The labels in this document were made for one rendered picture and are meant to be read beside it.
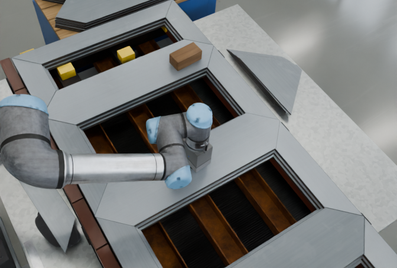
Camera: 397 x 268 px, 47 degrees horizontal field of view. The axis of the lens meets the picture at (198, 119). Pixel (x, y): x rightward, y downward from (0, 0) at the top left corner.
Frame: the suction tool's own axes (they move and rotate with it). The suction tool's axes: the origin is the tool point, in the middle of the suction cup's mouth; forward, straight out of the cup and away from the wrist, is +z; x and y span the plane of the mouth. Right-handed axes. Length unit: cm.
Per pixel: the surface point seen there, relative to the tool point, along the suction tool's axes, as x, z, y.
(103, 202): 32.3, -1.2, 6.2
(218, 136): -14.1, -1.3, 4.1
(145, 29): -25, 1, 66
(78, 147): 28.5, -1.1, 29.1
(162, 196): 16.1, -1.2, -3.3
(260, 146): -23.3, -1.3, -8.2
